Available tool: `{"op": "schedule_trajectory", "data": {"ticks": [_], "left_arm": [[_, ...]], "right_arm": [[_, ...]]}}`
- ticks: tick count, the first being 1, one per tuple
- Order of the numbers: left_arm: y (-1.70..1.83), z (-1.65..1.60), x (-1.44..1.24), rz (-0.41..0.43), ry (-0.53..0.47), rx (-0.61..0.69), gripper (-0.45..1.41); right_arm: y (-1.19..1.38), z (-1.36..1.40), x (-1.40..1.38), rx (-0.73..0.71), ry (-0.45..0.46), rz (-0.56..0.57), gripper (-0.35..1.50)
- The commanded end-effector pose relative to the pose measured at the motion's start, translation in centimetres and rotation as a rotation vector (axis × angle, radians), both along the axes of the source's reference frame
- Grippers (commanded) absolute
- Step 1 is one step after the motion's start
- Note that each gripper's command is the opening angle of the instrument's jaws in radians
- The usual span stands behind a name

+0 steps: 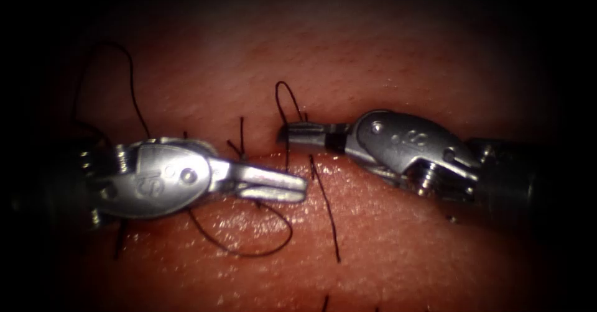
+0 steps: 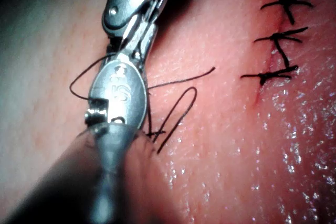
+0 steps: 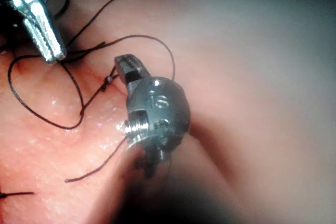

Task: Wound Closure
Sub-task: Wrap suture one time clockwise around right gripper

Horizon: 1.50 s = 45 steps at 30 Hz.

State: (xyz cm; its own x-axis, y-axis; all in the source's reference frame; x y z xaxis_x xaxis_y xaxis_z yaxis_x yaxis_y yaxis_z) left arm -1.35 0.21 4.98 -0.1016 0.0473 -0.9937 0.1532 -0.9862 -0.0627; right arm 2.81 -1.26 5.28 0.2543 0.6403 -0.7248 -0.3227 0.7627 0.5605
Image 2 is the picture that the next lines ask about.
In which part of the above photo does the black thread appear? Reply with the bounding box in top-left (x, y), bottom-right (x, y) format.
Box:
top-left (69, 52), bottom-right (217, 155)

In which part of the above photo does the tissue pad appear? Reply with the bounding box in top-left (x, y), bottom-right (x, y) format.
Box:
top-left (0, 0), bottom-right (336, 224)

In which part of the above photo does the right arm needle driver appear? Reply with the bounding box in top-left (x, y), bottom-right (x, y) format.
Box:
top-left (102, 0), bottom-right (175, 37)

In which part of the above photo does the right arm needle driver jaw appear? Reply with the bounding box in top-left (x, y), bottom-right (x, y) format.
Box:
top-left (114, 23), bottom-right (140, 59)
top-left (132, 24), bottom-right (159, 62)

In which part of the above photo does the left arm needle driver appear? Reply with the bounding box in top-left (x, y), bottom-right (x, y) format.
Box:
top-left (84, 59), bottom-right (148, 131)

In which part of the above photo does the black stitching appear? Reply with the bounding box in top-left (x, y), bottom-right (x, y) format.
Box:
top-left (240, 0), bottom-right (314, 87)

